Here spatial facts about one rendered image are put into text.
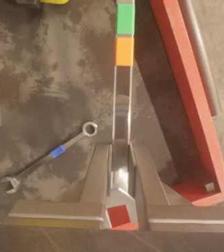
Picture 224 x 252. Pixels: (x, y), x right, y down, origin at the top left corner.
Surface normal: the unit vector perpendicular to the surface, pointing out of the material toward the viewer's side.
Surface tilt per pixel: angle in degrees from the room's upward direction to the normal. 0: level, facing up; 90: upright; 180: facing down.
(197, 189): 90
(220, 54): 0
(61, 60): 0
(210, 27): 0
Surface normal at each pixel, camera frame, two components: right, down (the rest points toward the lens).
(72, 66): -0.03, 0.27
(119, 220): -0.39, -0.89
